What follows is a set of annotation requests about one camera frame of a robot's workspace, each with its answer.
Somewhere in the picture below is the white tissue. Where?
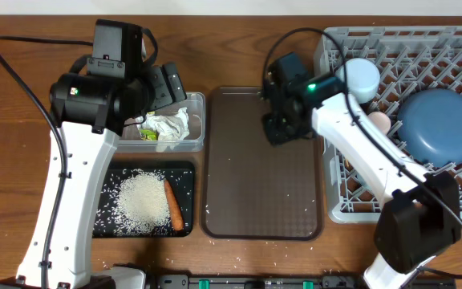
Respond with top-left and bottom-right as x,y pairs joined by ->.
136,108 -> 189,153

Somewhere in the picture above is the green white wrapper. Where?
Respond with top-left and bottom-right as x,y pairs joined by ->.
139,128 -> 158,140

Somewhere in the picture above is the light blue bowl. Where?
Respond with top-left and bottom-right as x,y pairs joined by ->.
335,58 -> 380,104

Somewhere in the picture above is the pink cup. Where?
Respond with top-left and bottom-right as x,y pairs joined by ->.
368,112 -> 391,135

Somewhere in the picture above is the white rice heap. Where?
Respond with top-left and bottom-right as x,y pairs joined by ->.
93,169 -> 172,238

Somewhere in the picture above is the orange carrot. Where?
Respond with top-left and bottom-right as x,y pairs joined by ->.
164,180 -> 184,231

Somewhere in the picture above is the dark blue plate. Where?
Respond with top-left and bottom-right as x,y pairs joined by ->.
397,88 -> 462,168

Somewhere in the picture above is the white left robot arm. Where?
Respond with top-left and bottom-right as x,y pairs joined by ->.
0,19 -> 186,288

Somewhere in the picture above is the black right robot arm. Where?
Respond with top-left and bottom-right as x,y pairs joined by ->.
262,52 -> 462,288

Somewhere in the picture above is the black waste tray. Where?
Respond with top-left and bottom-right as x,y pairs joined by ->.
93,161 -> 195,238

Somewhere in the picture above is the grey dishwasher rack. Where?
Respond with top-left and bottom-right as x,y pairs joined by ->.
322,26 -> 462,224

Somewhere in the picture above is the clear plastic bin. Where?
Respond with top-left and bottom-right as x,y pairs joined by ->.
117,92 -> 206,153

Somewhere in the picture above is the brown serving tray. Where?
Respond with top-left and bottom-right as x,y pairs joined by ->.
201,88 -> 324,241

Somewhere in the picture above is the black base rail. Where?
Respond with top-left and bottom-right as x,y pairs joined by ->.
94,264 -> 456,289

